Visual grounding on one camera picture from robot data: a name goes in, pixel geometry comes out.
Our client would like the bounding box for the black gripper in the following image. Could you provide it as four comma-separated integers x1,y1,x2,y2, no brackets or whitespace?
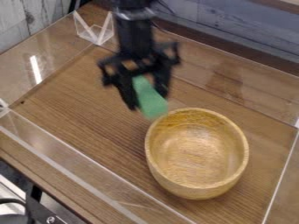
98,17,180,110

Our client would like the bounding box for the clear acrylic corner bracket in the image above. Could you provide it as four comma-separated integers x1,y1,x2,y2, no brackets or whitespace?
72,11,115,46

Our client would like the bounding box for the black cable at corner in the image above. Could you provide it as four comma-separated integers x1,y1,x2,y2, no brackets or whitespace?
0,198,33,224

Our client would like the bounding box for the green rectangular block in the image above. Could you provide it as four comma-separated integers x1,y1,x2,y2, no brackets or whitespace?
134,75,168,119

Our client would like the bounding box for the brown wooden bowl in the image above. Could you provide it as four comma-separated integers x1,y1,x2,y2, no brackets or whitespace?
144,108,250,200

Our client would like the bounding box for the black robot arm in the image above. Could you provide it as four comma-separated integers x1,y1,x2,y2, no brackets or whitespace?
98,0,180,110

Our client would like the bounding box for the black metal table bracket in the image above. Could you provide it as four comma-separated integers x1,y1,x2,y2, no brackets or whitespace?
25,185,68,224

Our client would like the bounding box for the clear acrylic front wall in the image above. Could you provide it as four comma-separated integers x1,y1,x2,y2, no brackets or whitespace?
0,100,195,224

